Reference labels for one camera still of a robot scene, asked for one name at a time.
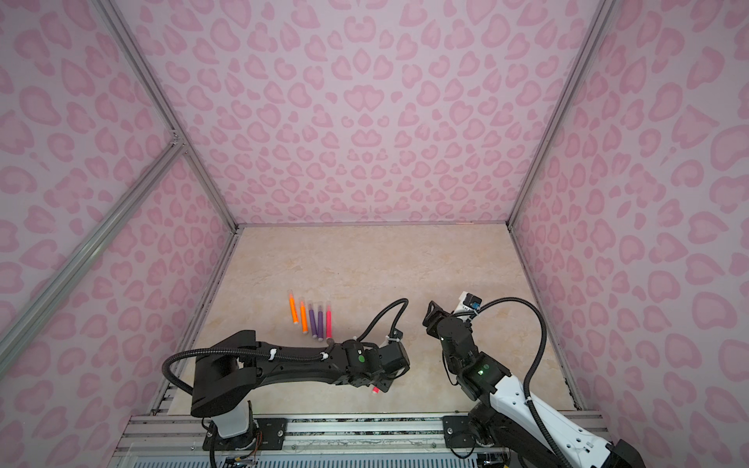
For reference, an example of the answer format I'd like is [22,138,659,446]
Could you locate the purple pen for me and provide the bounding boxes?
[317,303,325,341]
[307,302,318,339]

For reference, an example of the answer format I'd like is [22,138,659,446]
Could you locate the orange pen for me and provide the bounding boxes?
[288,291,300,325]
[298,298,309,335]

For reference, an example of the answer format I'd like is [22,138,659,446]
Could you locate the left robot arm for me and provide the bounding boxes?
[190,331,410,420]

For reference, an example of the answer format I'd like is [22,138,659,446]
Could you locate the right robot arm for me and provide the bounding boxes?
[422,296,645,467]

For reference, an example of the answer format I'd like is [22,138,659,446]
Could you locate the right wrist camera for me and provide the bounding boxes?
[454,292,483,317]

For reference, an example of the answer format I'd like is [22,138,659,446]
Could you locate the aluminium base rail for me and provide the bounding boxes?
[110,411,621,468]

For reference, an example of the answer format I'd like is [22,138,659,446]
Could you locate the diagonal aluminium frame bar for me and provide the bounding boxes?
[1,138,185,376]

